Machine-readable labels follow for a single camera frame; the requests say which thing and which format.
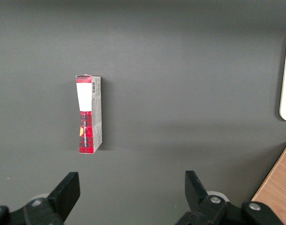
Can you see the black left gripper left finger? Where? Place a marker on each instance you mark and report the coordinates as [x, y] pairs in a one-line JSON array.
[[60, 199]]

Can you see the light wooden board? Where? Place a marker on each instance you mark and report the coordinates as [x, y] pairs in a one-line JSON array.
[[277, 187]]

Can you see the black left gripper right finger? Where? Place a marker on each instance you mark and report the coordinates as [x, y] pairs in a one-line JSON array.
[[199, 199]]

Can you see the red plaid cardboard box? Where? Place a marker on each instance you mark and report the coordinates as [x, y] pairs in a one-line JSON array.
[[87, 131]]

